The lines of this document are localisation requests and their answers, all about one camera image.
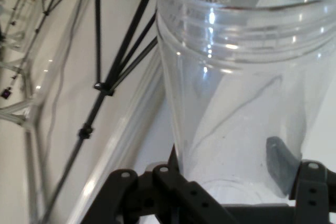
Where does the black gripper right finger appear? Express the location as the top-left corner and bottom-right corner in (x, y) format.
(265, 135), (336, 224)

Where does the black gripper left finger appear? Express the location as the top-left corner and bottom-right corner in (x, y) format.
(80, 144), (238, 224)

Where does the clear plastic jar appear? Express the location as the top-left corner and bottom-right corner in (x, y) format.
(154, 0), (336, 206)

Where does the black tripod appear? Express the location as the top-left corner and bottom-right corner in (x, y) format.
(40, 0), (159, 224)

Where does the thin black stand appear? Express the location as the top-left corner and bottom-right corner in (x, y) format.
(33, 0), (88, 35)

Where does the thin black tripod cable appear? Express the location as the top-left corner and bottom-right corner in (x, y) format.
(49, 0), (90, 144)

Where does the aluminium profile frame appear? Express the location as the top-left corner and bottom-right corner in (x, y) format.
(0, 58), (44, 224)

